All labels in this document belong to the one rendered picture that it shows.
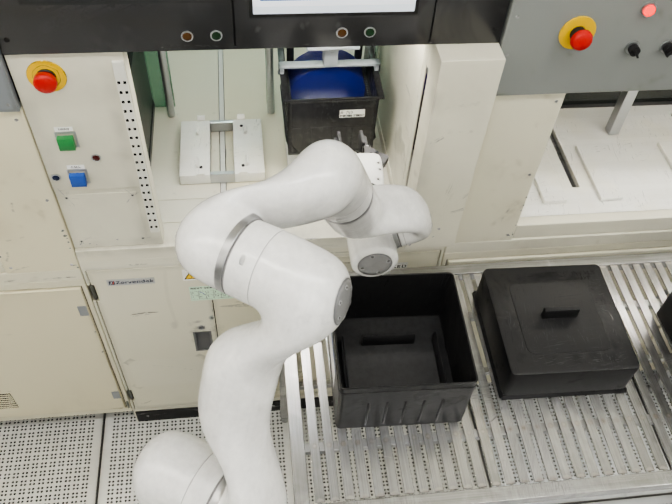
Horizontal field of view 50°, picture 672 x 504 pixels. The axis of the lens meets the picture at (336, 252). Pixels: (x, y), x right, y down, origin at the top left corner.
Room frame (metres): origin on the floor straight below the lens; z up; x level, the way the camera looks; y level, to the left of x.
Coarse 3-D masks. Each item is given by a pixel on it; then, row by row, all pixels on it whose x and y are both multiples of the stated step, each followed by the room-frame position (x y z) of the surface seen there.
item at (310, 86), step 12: (312, 72) 1.40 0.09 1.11; (324, 72) 1.41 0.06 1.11; (336, 72) 1.41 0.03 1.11; (348, 72) 1.42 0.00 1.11; (300, 84) 1.40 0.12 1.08; (312, 84) 1.41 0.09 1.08; (324, 84) 1.41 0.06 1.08; (336, 84) 1.42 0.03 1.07; (348, 84) 1.42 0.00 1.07; (360, 84) 1.43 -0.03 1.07; (300, 96) 1.40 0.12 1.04; (312, 96) 1.41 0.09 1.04; (324, 96) 1.41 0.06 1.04; (336, 96) 1.42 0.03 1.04; (348, 96) 1.43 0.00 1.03; (360, 96) 1.43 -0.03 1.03
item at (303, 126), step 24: (288, 48) 1.48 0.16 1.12; (312, 48) 1.35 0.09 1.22; (336, 48) 1.36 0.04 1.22; (360, 48) 1.51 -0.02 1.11; (288, 96) 1.30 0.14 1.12; (288, 120) 1.29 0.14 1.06; (312, 120) 1.30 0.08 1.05; (336, 120) 1.31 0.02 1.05; (360, 120) 1.32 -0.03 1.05; (288, 144) 1.30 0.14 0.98
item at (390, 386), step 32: (384, 288) 0.95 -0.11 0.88; (416, 288) 0.96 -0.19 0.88; (448, 288) 0.97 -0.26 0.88; (352, 320) 0.94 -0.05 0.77; (384, 320) 0.95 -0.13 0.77; (416, 320) 0.95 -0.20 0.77; (448, 320) 0.92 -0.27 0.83; (352, 352) 0.85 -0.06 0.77; (384, 352) 0.86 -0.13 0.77; (416, 352) 0.87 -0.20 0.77; (448, 352) 0.87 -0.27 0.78; (352, 384) 0.77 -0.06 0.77; (384, 384) 0.78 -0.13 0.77; (416, 384) 0.69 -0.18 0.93; (448, 384) 0.70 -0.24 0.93; (352, 416) 0.67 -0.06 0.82; (384, 416) 0.68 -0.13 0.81; (416, 416) 0.69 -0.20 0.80; (448, 416) 0.70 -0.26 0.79
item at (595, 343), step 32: (480, 288) 1.03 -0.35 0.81; (512, 288) 1.00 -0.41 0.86; (544, 288) 1.01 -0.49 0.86; (576, 288) 1.01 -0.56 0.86; (608, 288) 1.02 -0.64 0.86; (480, 320) 0.97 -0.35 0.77; (512, 320) 0.91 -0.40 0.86; (544, 320) 0.92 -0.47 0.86; (576, 320) 0.92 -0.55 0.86; (608, 320) 0.93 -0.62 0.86; (512, 352) 0.83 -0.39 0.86; (544, 352) 0.83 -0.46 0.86; (576, 352) 0.84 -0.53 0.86; (608, 352) 0.85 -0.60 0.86; (512, 384) 0.77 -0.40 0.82; (544, 384) 0.78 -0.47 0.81; (576, 384) 0.79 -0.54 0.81; (608, 384) 0.81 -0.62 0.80
